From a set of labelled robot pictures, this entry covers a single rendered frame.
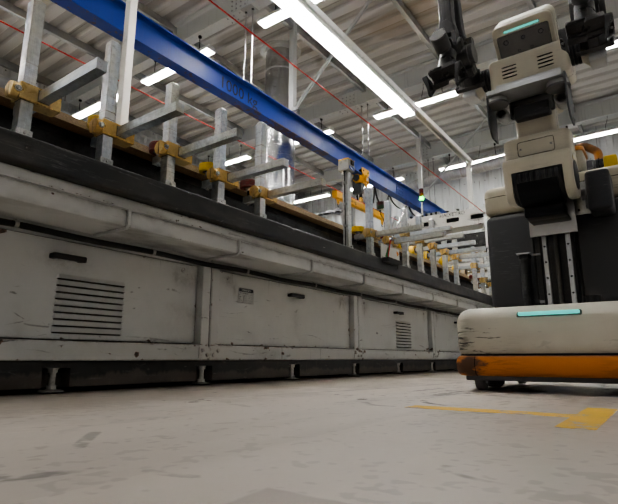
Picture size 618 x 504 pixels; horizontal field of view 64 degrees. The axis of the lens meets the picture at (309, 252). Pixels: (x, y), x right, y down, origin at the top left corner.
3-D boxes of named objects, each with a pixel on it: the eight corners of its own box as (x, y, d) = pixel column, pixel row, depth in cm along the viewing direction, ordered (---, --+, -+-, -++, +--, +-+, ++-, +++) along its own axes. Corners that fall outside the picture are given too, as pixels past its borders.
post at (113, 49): (109, 179, 157) (121, 43, 167) (99, 176, 154) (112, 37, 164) (103, 181, 159) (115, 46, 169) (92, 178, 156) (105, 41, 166)
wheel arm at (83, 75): (107, 76, 127) (109, 61, 127) (95, 70, 124) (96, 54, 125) (23, 122, 151) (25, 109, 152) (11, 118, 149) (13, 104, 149)
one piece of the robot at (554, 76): (498, 148, 189) (493, 96, 194) (579, 129, 173) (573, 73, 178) (485, 133, 176) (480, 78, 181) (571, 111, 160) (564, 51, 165)
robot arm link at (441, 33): (464, 42, 180) (441, 51, 185) (453, 14, 173) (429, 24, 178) (461, 62, 174) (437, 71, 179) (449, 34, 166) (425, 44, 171)
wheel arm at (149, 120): (184, 117, 146) (185, 103, 147) (175, 112, 144) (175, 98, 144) (98, 151, 171) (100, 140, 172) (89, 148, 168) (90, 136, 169)
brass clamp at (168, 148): (193, 163, 185) (194, 150, 186) (163, 151, 174) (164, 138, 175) (182, 167, 189) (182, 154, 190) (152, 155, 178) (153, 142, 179)
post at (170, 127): (172, 207, 176) (179, 84, 186) (164, 205, 173) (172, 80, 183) (166, 209, 178) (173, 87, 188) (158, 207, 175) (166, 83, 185)
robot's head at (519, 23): (504, 59, 202) (495, 22, 196) (562, 40, 190) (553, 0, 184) (499, 69, 191) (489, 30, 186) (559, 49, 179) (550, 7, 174)
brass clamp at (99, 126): (135, 144, 165) (136, 130, 166) (97, 129, 154) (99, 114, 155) (123, 149, 168) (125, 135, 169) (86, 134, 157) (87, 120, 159)
